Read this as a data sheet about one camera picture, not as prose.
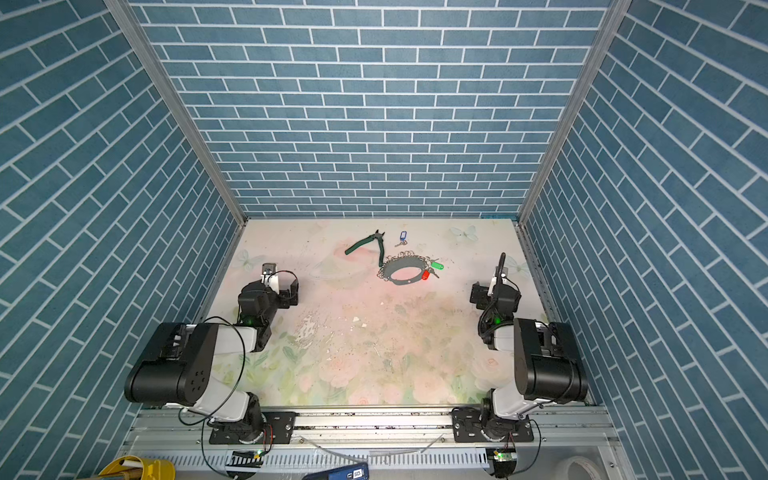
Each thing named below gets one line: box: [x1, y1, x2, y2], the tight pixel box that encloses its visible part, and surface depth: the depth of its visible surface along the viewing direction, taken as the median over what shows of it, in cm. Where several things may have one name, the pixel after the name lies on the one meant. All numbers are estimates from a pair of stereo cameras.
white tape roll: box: [555, 456, 604, 480], surface depth 69 cm
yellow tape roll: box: [98, 456, 176, 480], surface depth 62 cm
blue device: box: [302, 462, 370, 480], surface depth 66 cm
